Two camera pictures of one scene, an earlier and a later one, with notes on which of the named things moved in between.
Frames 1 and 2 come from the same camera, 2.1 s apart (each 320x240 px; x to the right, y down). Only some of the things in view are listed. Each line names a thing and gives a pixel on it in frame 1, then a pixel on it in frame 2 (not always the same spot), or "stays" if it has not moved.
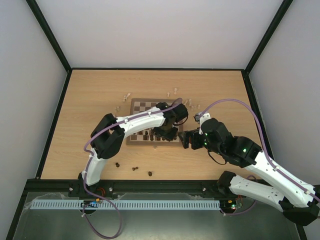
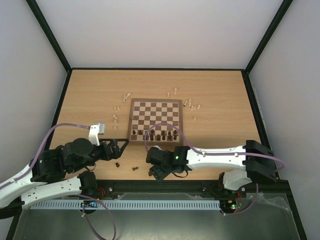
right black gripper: x=191 y=140 to x=160 y=171
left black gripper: x=168 y=138 to x=109 y=155
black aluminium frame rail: x=128 y=187 stays
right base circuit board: x=231 y=203 stays
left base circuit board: x=90 y=203 stays
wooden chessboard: x=144 y=136 stays
